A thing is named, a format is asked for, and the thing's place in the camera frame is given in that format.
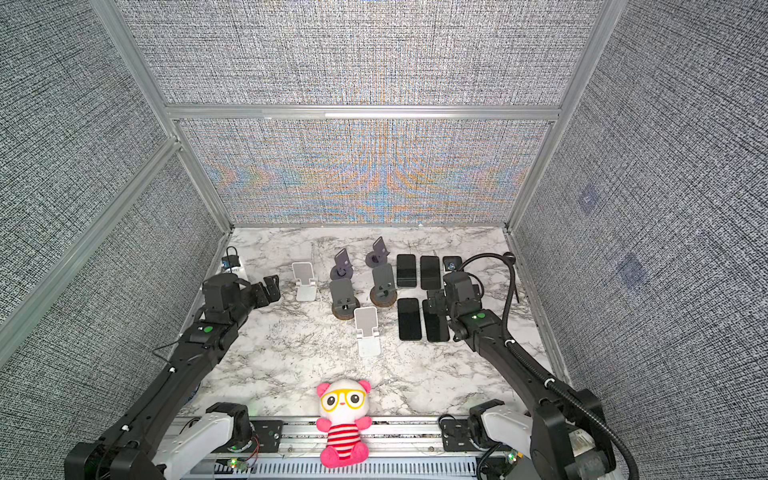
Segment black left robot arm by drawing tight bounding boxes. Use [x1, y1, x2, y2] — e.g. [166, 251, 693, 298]
[64, 273, 281, 479]

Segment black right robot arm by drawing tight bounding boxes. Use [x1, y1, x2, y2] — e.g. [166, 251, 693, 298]
[429, 271, 616, 479]

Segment white rear phone stand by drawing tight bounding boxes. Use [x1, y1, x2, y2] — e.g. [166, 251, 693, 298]
[292, 261, 317, 302]

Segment white phone stand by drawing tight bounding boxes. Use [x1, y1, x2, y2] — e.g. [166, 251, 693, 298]
[292, 261, 317, 302]
[354, 307, 381, 358]

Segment round wooden right stand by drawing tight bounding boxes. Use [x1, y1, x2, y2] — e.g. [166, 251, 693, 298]
[370, 263, 398, 308]

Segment white front phone stand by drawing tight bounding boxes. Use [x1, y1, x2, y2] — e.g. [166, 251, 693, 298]
[354, 307, 381, 358]

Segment round dark rear left stand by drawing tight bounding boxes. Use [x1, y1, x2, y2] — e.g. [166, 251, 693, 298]
[330, 248, 354, 280]

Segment pink panda plush toy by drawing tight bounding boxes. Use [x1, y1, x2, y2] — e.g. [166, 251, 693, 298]
[316, 379, 373, 469]

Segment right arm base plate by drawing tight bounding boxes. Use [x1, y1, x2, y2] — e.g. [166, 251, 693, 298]
[437, 414, 481, 453]

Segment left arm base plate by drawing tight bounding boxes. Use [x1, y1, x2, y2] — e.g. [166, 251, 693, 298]
[222, 420, 285, 455]

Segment aluminium front rail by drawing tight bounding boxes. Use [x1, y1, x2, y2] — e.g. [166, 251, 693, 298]
[107, 416, 619, 480]

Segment black corrugated cable hose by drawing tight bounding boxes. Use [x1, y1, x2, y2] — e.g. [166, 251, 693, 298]
[461, 251, 640, 480]

